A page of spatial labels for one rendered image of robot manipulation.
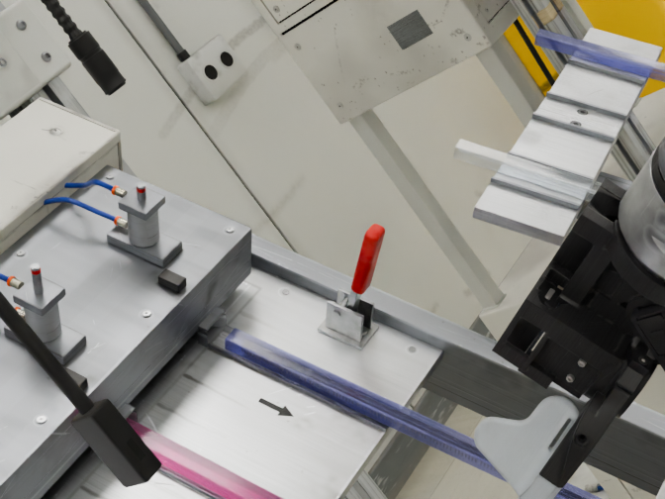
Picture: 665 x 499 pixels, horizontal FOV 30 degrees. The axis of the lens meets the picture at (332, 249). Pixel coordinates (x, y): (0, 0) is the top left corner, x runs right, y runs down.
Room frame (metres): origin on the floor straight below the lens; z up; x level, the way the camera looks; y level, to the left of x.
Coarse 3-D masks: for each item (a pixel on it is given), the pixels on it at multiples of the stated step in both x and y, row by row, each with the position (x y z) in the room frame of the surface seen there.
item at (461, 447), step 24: (240, 336) 0.88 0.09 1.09; (264, 360) 0.86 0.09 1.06; (288, 360) 0.85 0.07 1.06; (312, 384) 0.84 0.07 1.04; (336, 384) 0.83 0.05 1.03; (360, 408) 0.82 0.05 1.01; (384, 408) 0.81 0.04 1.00; (408, 408) 0.81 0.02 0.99; (408, 432) 0.80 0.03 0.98; (432, 432) 0.79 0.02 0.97; (456, 432) 0.79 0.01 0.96; (456, 456) 0.78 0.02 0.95; (480, 456) 0.77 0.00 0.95; (504, 480) 0.76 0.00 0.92
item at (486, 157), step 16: (464, 144) 0.94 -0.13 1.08; (464, 160) 0.94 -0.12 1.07; (480, 160) 0.93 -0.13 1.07; (496, 160) 0.93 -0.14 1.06; (512, 160) 0.92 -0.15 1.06; (528, 160) 0.92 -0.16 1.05; (512, 176) 0.92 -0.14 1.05; (528, 176) 0.92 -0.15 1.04; (544, 176) 0.91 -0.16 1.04; (560, 176) 0.91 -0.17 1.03; (576, 176) 0.91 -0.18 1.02; (576, 192) 0.90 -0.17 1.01; (592, 192) 0.89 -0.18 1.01
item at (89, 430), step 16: (80, 416) 0.59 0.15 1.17; (96, 416) 0.58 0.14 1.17; (112, 416) 0.59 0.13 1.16; (80, 432) 0.59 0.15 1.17; (96, 432) 0.59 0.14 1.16; (112, 432) 0.58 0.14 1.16; (128, 432) 0.59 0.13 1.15; (96, 448) 0.59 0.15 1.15; (112, 448) 0.58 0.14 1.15; (128, 448) 0.58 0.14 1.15; (144, 448) 0.59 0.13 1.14; (112, 464) 0.59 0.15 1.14; (128, 464) 0.58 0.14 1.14; (144, 464) 0.58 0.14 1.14; (160, 464) 0.59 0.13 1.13; (128, 480) 0.59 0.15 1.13; (144, 480) 0.58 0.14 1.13
